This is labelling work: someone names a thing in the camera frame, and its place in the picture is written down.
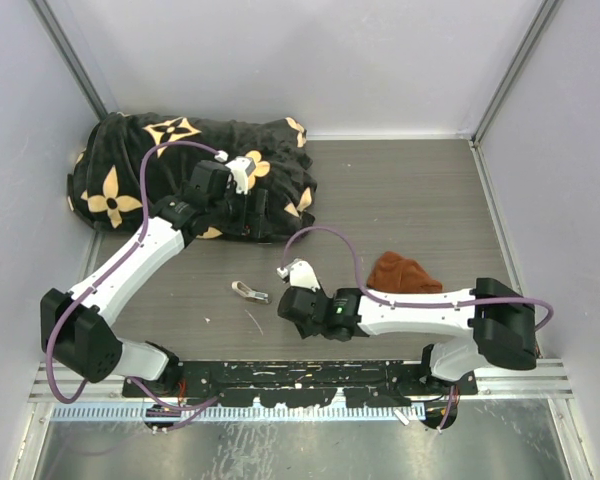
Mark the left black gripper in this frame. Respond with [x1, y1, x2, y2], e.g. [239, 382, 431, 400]
[208, 184, 271, 238]

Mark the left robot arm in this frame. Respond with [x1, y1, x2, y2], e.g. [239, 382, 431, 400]
[40, 157, 257, 396]

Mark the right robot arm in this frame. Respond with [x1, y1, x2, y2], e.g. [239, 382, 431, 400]
[277, 278, 537, 394]

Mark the brown cloth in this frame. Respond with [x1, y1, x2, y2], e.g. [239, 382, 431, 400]
[366, 251, 443, 294]

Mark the black floral plush blanket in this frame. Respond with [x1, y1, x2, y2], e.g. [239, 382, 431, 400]
[66, 112, 317, 243]

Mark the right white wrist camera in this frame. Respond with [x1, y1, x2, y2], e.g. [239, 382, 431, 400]
[276, 258, 322, 292]

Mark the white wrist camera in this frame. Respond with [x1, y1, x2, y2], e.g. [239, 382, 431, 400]
[225, 156, 256, 195]
[276, 258, 322, 292]

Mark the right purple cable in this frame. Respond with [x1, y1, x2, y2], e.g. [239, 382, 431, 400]
[279, 226, 555, 431]

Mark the purple cable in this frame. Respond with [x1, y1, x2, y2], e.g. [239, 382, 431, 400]
[279, 226, 555, 431]
[44, 140, 229, 405]

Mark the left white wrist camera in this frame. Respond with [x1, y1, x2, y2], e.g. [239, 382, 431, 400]
[225, 156, 256, 195]

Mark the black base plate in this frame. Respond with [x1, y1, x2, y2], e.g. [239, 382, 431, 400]
[146, 360, 450, 408]

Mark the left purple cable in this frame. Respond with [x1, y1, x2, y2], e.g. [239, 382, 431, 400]
[44, 140, 229, 405]

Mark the aluminium front rail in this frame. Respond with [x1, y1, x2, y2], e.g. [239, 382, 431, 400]
[52, 359, 573, 408]

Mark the white slotted cable duct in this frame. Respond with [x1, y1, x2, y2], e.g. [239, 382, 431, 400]
[50, 401, 426, 423]

